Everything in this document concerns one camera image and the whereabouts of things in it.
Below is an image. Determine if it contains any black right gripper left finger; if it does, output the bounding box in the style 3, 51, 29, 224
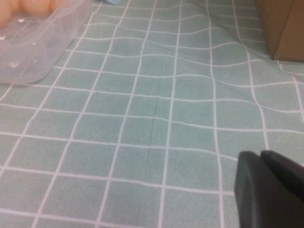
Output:
234, 151, 304, 228

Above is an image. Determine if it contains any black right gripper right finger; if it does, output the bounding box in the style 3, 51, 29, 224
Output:
260, 150, 304, 202

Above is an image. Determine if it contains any brown cardboard box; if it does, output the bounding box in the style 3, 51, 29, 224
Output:
256, 0, 304, 63

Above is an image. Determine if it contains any clear plastic egg box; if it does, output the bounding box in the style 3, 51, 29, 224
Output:
0, 0, 93, 85

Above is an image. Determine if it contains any beige plastic egg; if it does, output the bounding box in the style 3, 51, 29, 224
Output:
0, 0, 20, 26
19, 0, 52, 15

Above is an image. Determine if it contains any green white checked tablecloth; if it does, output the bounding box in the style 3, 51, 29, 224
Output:
0, 0, 304, 228

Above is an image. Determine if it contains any light blue plastic fork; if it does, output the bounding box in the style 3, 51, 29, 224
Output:
95, 0, 122, 6

